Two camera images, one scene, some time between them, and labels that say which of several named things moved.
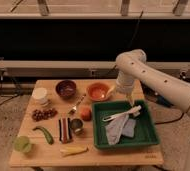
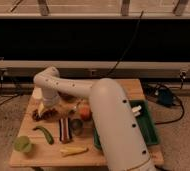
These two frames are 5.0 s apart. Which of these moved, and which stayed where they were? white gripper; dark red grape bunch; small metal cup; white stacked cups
Moved: white gripper
Stayed: dark red grape bunch; white stacked cups; small metal cup
